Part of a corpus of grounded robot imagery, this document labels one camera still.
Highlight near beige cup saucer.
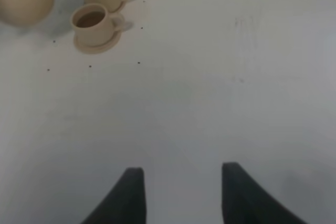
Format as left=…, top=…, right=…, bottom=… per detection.
left=73, top=31, right=122, bottom=55

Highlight far beige cup saucer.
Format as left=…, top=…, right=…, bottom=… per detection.
left=108, top=0, right=129, bottom=13

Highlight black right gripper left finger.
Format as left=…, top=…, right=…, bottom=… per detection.
left=83, top=167, right=145, bottom=224

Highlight near beige teacup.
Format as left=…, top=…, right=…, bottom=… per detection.
left=70, top=3, right=125, bottom=47

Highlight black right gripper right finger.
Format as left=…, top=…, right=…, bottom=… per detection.
left=222, top=162, right=304, bottom=224

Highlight beige cup saucer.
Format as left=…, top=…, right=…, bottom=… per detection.
left=73, top=31, right=122, bottom=55
left=108, top=0, right=129, bottom=13

